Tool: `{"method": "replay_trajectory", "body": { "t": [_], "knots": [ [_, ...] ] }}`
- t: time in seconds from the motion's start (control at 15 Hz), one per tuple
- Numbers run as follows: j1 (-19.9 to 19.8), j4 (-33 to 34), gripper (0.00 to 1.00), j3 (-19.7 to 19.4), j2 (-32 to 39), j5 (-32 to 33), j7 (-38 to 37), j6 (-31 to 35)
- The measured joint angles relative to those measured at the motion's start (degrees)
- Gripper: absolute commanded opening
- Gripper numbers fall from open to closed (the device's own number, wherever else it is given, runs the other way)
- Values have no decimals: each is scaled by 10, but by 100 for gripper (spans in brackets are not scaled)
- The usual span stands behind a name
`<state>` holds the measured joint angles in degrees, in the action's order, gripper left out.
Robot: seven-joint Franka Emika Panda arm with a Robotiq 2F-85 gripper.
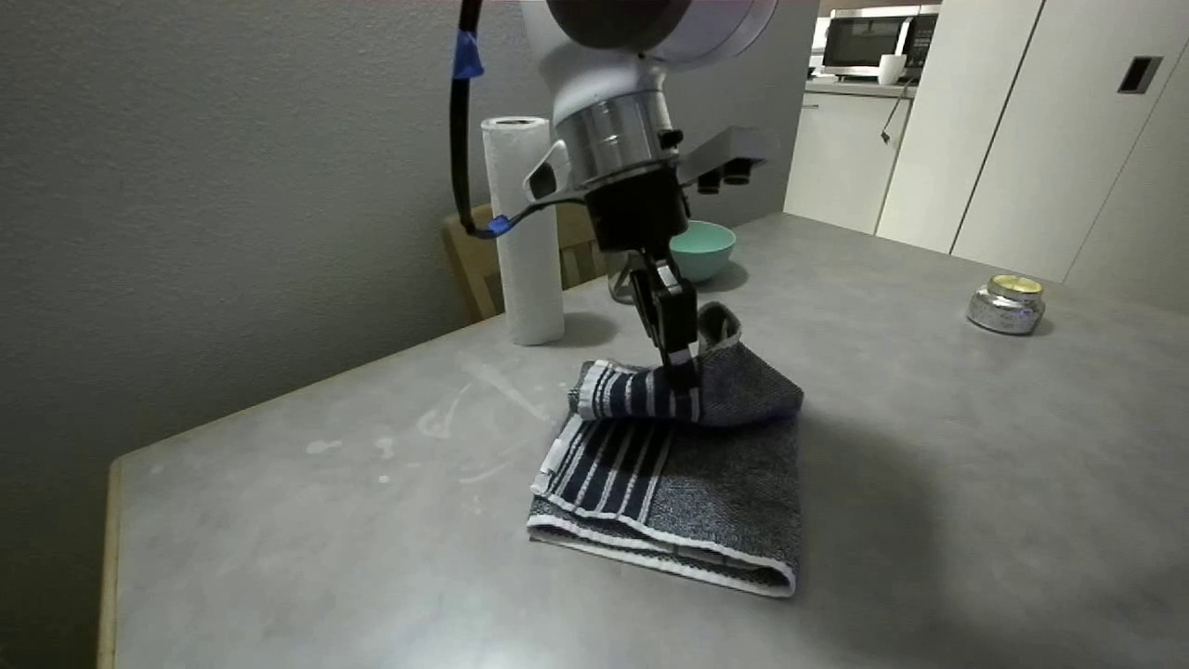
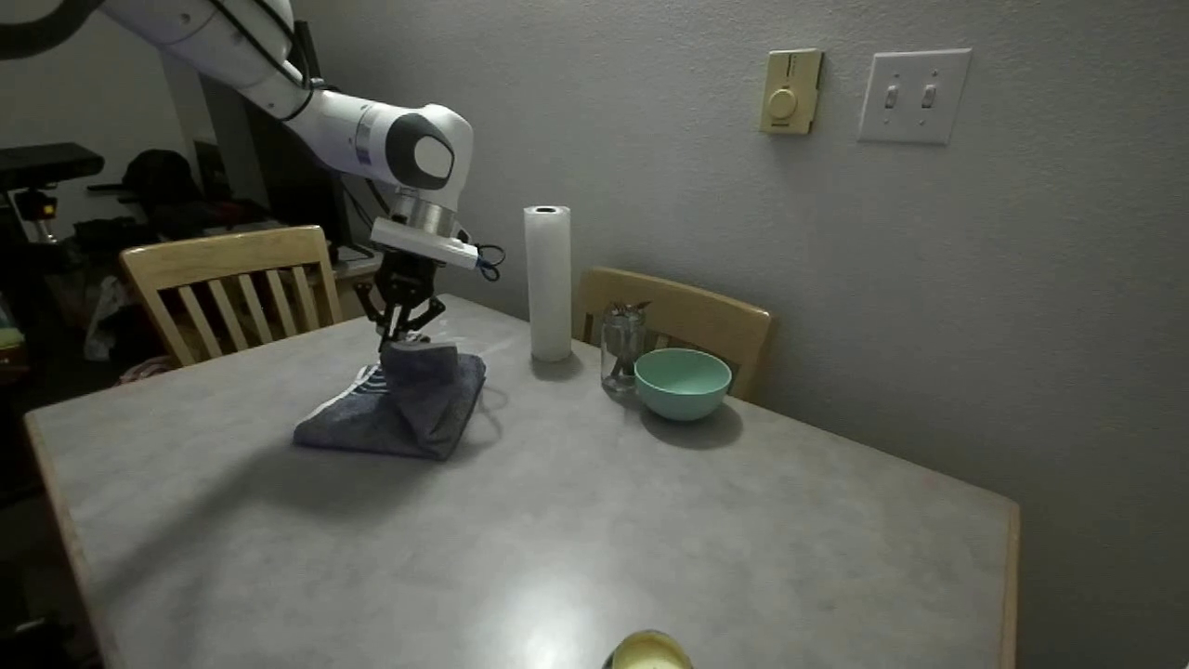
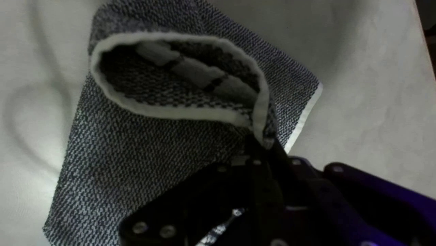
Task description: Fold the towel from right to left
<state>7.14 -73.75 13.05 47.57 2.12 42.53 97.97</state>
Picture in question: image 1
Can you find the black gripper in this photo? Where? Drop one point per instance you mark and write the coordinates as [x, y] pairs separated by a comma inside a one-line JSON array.
[[633, 211]]

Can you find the grey striped towel white trim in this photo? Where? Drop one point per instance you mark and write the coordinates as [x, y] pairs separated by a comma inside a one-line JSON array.
[[693, 497]]

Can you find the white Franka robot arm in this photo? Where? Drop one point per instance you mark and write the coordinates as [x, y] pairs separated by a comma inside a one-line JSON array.
[[646, 74]]

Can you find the white paper towel roll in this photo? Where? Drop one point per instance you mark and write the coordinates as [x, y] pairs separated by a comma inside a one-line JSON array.
[[527, 224]]

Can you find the clear glass jar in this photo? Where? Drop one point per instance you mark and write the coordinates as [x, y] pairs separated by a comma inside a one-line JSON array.
[[617, 286]]

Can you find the mint green bowl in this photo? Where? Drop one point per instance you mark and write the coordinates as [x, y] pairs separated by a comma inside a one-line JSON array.
[[709, 255]]

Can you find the white base cabinet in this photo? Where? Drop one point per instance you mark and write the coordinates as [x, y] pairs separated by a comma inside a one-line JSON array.
[[842, 154]]

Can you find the white mug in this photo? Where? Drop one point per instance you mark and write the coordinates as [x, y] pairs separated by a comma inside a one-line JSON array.
[[893, 69]]

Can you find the white microwave oven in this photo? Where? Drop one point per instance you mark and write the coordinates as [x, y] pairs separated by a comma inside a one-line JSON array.
[[875, 37]]

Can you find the yellow-lidded metal tin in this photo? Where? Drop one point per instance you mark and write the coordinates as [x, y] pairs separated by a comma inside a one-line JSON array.
[[1006, 305]]

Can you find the white tall cabinet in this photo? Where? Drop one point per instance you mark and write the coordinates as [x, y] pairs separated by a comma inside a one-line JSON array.
[[1054, 134]]

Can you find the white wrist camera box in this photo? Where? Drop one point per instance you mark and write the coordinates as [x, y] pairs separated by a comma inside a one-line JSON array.
[[725, 154]]

